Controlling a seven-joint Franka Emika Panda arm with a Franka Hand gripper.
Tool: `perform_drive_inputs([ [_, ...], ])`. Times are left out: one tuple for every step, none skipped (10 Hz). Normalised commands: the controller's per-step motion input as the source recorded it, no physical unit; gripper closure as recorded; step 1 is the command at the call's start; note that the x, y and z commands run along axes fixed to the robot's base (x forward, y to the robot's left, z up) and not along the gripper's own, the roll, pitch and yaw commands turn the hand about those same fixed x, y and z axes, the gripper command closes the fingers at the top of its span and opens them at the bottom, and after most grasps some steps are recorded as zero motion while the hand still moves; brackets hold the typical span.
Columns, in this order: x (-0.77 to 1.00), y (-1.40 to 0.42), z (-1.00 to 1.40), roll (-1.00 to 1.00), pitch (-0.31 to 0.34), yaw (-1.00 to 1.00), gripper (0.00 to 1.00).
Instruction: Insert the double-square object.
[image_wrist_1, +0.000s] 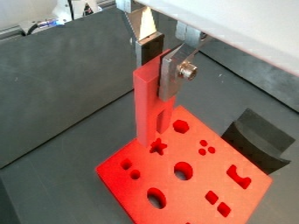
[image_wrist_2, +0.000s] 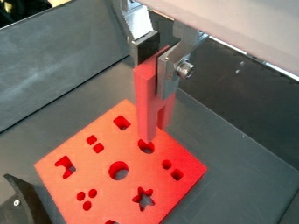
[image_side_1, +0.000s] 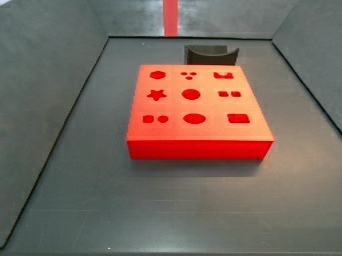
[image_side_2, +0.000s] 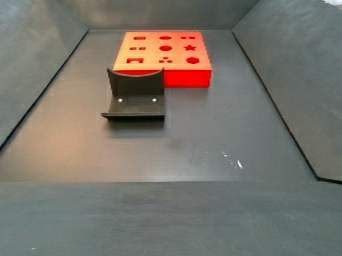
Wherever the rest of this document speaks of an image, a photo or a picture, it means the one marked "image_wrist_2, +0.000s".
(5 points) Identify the red shape-sorter block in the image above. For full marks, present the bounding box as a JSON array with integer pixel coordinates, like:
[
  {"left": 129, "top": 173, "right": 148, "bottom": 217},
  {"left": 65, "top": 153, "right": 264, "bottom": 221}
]
[{"left": 35, "top": 100, "right": 207, "bottom": 224}]

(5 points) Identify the red double-square peg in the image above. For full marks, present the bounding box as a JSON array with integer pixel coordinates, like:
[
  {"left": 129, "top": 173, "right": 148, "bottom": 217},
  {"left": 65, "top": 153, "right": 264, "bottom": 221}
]
[{"left": 133, "top": 46, "right": 175, "bottom": 143}]

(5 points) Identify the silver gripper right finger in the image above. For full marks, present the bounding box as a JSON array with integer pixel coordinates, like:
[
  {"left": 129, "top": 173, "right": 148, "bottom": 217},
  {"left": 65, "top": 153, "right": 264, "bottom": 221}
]
[{"left": 156, "top": 21, "right": 210, "bottom": 100}]

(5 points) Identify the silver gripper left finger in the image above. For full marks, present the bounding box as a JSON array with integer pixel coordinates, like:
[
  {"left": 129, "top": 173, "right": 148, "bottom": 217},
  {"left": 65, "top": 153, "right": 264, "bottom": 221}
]
[{"left": 120, "top": 0, "right": 160, "bottom": 66}]

